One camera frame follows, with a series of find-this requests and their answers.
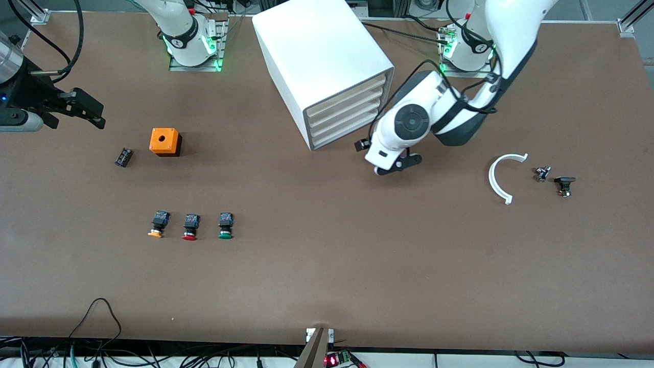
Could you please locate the yellow push button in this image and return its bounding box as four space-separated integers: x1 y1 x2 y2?
148 210 171 239

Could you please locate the red push button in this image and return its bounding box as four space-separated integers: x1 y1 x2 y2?
182 214 201 241

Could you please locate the orange box with hole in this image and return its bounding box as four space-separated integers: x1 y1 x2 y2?
149 128 182 157

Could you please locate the white curved plastic arc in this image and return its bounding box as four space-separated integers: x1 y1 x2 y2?
488 153 528 205

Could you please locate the circuit board with red LED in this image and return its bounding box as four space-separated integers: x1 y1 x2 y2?
324 350 353 367

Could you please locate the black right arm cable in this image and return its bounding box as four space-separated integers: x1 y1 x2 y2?
5 0 85 85

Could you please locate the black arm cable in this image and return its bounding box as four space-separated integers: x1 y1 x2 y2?
5 0 85 85
409 0 505 112

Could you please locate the aluminium frame strut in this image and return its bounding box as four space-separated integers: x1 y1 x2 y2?
617 0 654 34
16 0 50 24

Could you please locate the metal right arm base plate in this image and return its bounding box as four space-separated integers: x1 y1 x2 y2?
169 13 228 72

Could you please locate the black table cable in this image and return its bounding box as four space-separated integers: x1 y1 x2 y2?
360 15 451 44

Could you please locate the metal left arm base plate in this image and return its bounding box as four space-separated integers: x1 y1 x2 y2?
438 20 494 79

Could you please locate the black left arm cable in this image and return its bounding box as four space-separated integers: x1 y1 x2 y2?
409 0 505 112

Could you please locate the black looped cable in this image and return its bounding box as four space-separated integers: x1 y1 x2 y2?
65 298 123 358

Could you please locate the small black switch component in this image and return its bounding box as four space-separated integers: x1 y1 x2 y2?
554 176 576 198

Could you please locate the wooden camera post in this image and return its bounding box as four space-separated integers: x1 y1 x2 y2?
294 327 330 368

